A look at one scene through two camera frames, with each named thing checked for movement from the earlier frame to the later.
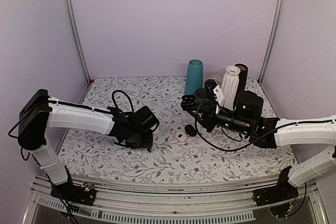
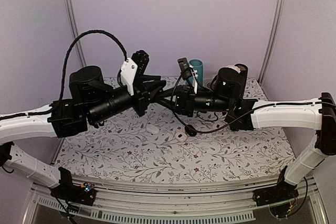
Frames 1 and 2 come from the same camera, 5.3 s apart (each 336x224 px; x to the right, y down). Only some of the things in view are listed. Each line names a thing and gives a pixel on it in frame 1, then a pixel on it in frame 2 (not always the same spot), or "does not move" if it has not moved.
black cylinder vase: (242, 83) does not move
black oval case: (190, 130) does not move
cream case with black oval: (181, 137) does not move
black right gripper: (208, 113) → (185, 98)
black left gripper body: (138, 140) → (101, 111)
